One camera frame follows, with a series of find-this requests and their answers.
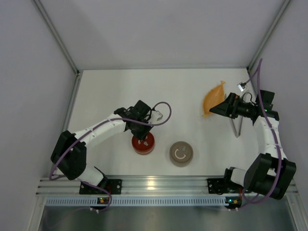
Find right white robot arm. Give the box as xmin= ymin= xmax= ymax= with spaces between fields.
xmin=210 ymin=90 xmax=296 ymax=200

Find right aluminium frame post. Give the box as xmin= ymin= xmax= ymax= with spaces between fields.
xmin=246 ymin=0 xmax=293 ymax=73

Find red-banded steel lunch tin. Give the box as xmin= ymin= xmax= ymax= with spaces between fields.
xmin=133 ymin=145 xmax=155 ymax=155

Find brown round lid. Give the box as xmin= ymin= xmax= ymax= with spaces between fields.
xmin=169 ymin=141 xmax=193 ymax=159

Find aluminium mounting rail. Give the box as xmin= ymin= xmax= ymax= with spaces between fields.
xmin=36 ymin=175 xmax=298 ymax=195

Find beige-banded steel lunch tin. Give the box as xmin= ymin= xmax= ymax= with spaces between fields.
xmin=170 ymin=156 xmax=192 ymax=167

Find metal tongs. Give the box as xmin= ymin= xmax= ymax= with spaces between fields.
xmin=224 ymin=94 xmax=243 ymax=138

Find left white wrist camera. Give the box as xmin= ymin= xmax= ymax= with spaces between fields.
xmin=151 ymin=110 xmax=163 ymax=123

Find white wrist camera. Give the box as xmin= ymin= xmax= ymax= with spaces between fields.
xmin=151 ymin=110 xmax=163 ymax=123
xmin=237 ymin=82 xmax=248 ymax=92

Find left aluminium frame post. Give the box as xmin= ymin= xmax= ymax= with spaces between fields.
xmin=32 ymin=0 xmax=80 ymax=75

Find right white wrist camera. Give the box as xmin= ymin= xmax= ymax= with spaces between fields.
xmin=237 ymin=82 xmax=248 ymax=92

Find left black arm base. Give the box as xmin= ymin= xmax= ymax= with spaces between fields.
xmin=79 ymin=179 xmax=122 ymax=195

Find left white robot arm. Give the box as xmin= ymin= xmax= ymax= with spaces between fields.
xmin=51 ymin=100 xmax=162 ymax=188

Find slotted grey cable duct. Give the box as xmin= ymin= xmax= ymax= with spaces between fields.
xmin=45 ymin=196 xmax=241 ymax=207

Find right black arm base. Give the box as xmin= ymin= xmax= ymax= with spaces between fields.
xmin=206 ymin=167 xmax=246 ymax=195

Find aluminium frame post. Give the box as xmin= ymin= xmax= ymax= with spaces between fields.
xmin=246 ymin=0 xmax=293 ymax=73
xmin=32 ymin=0 xmax=80 ymax=75

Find orange leaf-shaped woven tray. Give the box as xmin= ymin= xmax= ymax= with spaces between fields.
xmin=202 ymin=80 xmax=226 ymax=118

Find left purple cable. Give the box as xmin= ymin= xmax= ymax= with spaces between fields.
xmin=49 ymin=101 xmax=172 ymax=212

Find red round lid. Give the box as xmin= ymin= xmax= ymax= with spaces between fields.
xmin=131 ymin=132 xmax=155 ymax=146

